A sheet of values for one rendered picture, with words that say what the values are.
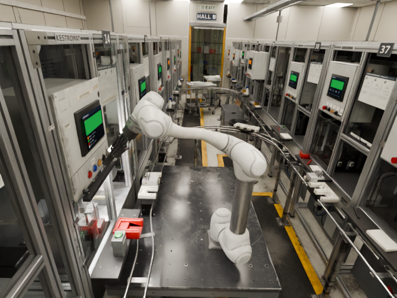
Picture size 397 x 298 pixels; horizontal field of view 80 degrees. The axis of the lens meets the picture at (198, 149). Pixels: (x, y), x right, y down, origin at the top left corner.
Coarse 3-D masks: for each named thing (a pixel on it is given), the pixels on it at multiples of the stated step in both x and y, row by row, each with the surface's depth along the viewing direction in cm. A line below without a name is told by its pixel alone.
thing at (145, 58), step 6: (144, 42) 264; (132, 48) 193; (138, 48) 213; (144, 48) 237; (132, 54) 194; (138, 54) 214; (132, 60) 194; (144, 60) 236; (138, 138) 223; (144, 138) 250; (138, 144) 224; (144, 144) 251; (138, 150) 225; (144, 150) 252; (138, 156) 225; (138, 162) 226
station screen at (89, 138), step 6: (96, 108) 113; (90, 114) 107; (84, 120) 101; (102, 120) 121; (84, 126) 101; (102, 126) 121; (90, 132) 107; (96, 132) 114; (102, 132) 121; (90, 138) 107; (96, 138) 114; (90, 144) 108
